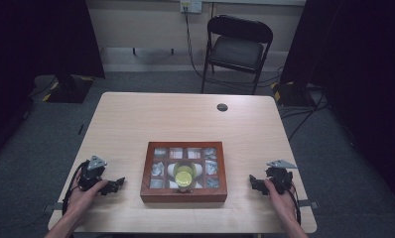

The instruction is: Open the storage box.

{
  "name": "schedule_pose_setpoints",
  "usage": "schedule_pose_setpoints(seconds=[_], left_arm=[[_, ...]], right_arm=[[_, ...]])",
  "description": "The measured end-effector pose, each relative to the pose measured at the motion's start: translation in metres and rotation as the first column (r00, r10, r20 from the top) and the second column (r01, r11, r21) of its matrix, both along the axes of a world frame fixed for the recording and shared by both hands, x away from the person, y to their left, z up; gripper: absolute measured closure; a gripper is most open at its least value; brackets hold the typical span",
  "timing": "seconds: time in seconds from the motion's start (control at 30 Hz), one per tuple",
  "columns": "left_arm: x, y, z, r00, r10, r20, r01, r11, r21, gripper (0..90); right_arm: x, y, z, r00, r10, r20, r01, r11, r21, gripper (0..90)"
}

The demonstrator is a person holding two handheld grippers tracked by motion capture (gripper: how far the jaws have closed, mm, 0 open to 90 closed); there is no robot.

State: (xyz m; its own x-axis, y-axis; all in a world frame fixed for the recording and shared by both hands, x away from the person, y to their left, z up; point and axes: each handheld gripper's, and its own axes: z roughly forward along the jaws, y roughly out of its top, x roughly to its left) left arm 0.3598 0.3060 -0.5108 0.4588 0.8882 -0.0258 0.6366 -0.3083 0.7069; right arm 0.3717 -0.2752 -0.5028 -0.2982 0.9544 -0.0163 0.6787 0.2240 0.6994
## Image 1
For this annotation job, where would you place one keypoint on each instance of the pale green round cup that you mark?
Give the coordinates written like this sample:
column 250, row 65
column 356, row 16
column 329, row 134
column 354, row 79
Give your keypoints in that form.
column 178, row 167

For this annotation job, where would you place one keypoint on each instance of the set of silvery packets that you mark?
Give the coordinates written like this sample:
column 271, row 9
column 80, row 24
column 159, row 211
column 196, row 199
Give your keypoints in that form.
column 159, row 152

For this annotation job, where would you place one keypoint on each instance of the dark curtain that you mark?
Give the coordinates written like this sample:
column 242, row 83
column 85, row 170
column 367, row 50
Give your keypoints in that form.
column 361, row 66
column 26, row 49

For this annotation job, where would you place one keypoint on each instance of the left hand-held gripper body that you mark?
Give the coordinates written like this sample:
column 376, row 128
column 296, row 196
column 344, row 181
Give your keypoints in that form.
column 90, row 174

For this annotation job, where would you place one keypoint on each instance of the wooden box with glass lid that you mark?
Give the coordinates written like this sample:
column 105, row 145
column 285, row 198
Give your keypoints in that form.
column 146, row 195

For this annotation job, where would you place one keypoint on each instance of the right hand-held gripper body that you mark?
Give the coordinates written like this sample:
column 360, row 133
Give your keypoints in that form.
column 279, row 177

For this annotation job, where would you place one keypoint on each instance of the person's left hand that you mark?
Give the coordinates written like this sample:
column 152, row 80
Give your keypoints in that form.
column 81, row 200

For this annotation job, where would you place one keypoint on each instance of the black folding chair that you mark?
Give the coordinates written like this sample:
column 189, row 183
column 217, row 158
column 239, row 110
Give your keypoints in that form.
column 236, row 49

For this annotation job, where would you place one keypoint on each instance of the yellow-green lime half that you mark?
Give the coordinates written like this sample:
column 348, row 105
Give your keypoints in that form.
column 183, row 178

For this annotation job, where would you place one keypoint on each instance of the grey tape strip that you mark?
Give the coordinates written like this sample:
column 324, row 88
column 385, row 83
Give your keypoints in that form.
column 309, row 203
column 55, row 207

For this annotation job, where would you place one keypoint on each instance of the white ceramic cup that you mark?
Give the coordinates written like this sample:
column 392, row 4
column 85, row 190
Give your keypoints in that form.
column 199, row 169

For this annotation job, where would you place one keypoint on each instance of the white wall socket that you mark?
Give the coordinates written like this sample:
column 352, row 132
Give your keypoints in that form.
column 191, row 6

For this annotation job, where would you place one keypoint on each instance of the person's right hand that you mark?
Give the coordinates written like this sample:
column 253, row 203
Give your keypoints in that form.
column 283, row 205

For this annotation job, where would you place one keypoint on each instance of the black striped stand base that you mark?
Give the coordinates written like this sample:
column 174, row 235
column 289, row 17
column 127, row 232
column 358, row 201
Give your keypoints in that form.
column 69, row 89
column 289, row 94

